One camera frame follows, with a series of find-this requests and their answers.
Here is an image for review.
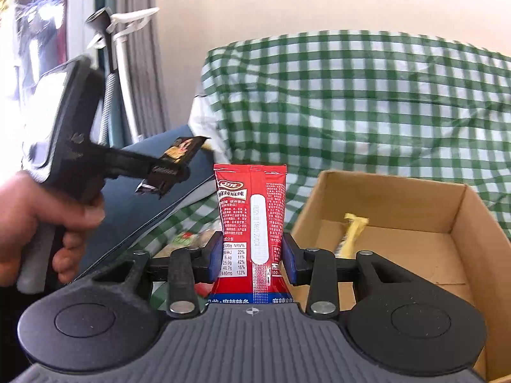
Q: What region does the white metal stand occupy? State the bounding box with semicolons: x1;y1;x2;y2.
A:
86;6;160;144

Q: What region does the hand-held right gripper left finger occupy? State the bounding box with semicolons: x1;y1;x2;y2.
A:
93;231;224;317

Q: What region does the navy blue cushion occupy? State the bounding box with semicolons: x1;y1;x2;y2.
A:
76;125;225;281

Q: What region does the grey curtain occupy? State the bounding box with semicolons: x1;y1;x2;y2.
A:
94;0;169;144

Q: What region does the yellow snack bar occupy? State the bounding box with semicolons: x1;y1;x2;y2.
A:
333;213;370;260

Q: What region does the green checkered cloth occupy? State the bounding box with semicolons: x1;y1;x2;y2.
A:
149;30;511;312

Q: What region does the person's left hand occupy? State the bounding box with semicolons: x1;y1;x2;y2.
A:
0;169;106;287

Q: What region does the red and blue snack packet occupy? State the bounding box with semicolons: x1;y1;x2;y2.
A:
208;163;298;308

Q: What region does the brown cardboard box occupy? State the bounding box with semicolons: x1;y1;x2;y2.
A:
279;169;511;383

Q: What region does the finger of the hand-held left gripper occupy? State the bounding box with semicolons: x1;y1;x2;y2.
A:
104;146;189;180
147;173;189;199

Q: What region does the black snack packet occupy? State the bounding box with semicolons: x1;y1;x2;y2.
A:
135;136;211;199

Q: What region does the white pillow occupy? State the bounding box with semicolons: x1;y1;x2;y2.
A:
187;88;226;162

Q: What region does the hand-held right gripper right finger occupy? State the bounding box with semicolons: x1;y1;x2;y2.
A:
281;233;416;317

